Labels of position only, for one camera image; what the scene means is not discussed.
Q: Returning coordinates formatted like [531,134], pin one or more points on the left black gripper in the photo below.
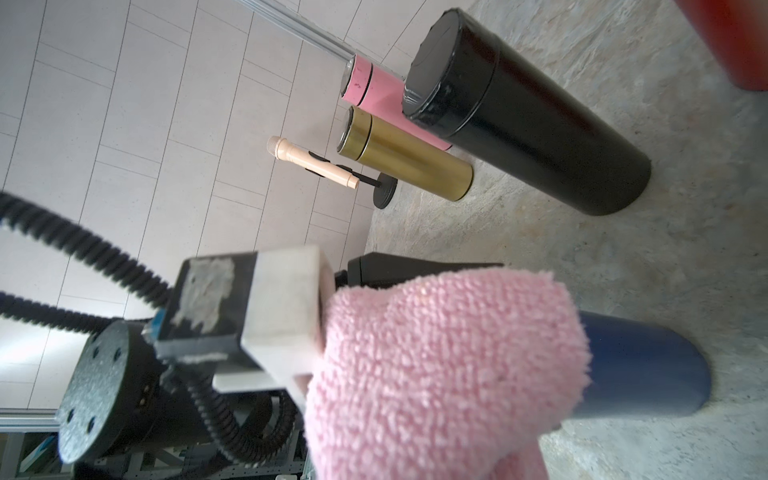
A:
[122,399]

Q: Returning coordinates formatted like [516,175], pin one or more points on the red thermos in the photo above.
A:
[735,31]

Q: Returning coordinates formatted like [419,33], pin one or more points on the gold thermos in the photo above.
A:
[373,142]

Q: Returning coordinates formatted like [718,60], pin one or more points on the black thermos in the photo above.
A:
[471,89]

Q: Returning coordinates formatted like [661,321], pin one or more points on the pink thermos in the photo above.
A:
[380,93]

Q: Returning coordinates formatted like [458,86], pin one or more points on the blue thermos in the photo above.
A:
[641,370]

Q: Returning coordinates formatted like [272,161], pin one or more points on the beige microphone on black stand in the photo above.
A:
[384,186]

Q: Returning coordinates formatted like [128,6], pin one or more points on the pink cloth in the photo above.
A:
[450,376]

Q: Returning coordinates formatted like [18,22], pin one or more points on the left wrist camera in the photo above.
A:
[251,320]

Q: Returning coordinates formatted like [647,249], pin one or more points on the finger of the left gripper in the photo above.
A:
[382,271]

